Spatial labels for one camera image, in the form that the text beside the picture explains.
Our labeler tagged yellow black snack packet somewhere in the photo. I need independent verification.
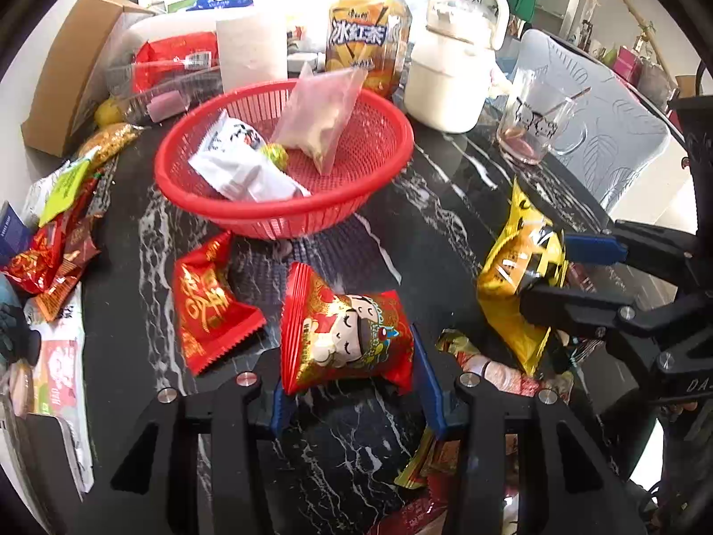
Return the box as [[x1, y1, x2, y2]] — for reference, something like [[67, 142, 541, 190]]
[[477, 178, 569, 377]]

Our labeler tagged red packet with gold symbol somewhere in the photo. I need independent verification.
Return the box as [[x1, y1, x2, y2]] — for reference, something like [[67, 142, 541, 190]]
[[172, 230, 267, 377]]

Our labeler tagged white packet with green label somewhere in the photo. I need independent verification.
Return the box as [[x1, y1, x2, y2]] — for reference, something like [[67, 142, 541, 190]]
[[22, 159, 93, 229]]

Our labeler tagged yellow grain packet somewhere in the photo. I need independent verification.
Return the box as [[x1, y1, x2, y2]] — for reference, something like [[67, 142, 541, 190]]
[[76, 123, 147, 171]]

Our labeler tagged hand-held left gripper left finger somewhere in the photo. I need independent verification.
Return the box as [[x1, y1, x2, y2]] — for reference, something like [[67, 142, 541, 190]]
[[110, 346, 291, 535]]

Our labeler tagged clear bag of candies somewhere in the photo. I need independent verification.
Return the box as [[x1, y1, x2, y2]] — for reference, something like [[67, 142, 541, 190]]
[[271, 62, 369, 175]]

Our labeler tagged white packet red black print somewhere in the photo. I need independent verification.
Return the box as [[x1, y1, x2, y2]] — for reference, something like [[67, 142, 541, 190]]
[[188, 110, 311, 202]]

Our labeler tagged red snack bag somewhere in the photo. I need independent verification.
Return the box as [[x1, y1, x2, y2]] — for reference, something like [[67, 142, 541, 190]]
[[134, 32, 219, 93]]

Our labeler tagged open cardboard box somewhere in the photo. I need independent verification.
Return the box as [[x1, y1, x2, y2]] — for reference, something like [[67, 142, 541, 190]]
[[21, 0, 154, 158]]

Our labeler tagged pink white flat packet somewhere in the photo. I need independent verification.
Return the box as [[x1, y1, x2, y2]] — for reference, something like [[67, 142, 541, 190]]
[[11, 284, 93, 494]]

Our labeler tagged small pink block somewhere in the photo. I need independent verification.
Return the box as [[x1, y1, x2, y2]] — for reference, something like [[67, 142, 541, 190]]
[[148, 92, 187, 122]]

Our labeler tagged yellow lemon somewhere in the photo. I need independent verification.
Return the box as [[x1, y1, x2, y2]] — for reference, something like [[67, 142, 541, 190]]
[[94, 96, 130, 127]]

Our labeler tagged orange tea drink bottle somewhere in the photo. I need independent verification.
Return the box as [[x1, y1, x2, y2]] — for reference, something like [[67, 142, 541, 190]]
[[324, 0, 411, 98]]

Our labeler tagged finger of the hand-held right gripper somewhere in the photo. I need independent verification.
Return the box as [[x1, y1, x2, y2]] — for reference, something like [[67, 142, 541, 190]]
[[562, 222, 703, 280], [519, 281, 697, 371]]

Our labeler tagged clear plastic container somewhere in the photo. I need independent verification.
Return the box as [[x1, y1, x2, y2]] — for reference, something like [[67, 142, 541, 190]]
[[106, 61, 224, 123]]

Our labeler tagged cream jug with handle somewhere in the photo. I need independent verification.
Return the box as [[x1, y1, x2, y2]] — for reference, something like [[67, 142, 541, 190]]
[[404, 0, 510, 133]]

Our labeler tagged white toilet paper roll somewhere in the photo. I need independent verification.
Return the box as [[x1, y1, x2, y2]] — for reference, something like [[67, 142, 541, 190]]
[[215, 5, 289, 93]]

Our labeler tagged red cartoon figure snack packet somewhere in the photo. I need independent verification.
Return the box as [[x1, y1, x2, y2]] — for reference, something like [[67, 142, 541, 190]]
[[279, 262, 416, 396]]

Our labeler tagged orange red snack packet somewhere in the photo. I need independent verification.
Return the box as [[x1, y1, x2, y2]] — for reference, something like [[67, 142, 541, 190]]
[[33, 256, 84, 321]]

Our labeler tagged dark jar with white lid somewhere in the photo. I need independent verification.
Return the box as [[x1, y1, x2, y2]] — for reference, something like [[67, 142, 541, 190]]
[[0, 201, 31, 265]]

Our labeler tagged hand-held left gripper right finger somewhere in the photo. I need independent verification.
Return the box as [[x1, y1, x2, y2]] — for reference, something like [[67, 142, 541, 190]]
[[409, 323, 647, 535]]

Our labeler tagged clear glass mug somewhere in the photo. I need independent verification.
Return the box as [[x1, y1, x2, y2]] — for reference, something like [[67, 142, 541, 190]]
[[497, 75, 591, 165]]

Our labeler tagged blue wipes pack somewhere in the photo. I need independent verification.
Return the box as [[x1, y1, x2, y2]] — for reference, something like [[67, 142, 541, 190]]
[[167, 0, 254, 15]]

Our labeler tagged red plastic basket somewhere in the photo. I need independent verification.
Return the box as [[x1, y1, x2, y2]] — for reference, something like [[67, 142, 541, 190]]
[[154, 79, 414, 240]]

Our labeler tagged red gold patterned snack packet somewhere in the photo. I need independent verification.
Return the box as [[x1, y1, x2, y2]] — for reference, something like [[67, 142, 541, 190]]
[[0, 189, 98, 293]]

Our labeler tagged chair with grey leaf cover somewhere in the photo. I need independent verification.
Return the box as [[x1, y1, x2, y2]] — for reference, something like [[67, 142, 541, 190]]
[[518, 28, 672, 218]]

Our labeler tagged brown red snack packet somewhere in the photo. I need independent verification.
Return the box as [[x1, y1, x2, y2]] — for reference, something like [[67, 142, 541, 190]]
[[61, 214, 102, 280]]

